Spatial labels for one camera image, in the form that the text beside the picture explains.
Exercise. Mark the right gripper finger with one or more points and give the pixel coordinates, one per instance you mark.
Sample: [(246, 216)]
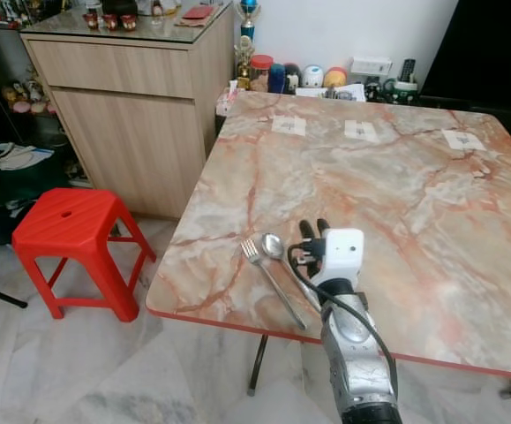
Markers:
[(323, 227), (306, 230)]

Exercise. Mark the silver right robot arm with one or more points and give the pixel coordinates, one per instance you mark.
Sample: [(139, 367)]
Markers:
[(356, 353)]

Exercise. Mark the silver metal spoon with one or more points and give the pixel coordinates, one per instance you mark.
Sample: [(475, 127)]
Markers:
[(272, 245)]

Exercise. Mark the silver metal fork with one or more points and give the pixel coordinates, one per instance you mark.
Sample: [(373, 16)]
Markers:
[(277, 281)]

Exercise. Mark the white paper tag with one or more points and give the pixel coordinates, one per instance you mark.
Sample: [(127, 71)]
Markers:
[(361, 131), (289, 126), (462, 140)]

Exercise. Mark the white printed papers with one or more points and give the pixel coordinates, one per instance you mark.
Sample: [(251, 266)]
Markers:
[(330, 91)]

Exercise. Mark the orange round figurine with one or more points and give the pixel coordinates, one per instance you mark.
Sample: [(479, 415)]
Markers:
[(334, 78)]

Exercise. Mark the white round figurine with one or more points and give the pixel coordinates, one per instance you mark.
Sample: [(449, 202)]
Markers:
[(312, 76)]

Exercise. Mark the white red tissue packet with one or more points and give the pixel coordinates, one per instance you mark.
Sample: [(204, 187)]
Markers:
[(227, 100)]

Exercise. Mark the blue container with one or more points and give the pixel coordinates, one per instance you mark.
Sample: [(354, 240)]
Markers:
[(277, 79)]

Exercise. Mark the dark green mug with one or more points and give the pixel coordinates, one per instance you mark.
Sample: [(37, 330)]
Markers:
[(402, 91)]

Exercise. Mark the red lid jar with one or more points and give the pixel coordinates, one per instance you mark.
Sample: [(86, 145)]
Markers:
[(260, 75)]

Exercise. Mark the black remote control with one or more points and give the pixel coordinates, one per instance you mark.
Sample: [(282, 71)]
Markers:
[(407, 69)]

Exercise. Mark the light wooden cabinet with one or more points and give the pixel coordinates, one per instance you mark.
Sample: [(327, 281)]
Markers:
[(131, 132)]

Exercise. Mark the blue globe gold trophy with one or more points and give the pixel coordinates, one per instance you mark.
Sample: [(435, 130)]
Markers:
[(248, 13)]

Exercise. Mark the dark green bag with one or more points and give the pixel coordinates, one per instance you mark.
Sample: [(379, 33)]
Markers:
[(17, 177)]

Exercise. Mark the red plastic stool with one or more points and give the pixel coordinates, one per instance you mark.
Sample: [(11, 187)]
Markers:
[(70, 221)]

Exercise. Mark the black panel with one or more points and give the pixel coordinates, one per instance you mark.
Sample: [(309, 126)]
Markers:
[(484, 49)]

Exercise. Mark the red booklet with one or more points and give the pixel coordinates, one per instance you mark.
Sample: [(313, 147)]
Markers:
[(199, 12)]

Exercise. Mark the dark display shelf with figurines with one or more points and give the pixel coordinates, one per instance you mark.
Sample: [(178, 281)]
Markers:
[(21, 95)]

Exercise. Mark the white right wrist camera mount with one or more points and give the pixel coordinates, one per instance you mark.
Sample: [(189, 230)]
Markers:
[(345, 252)]

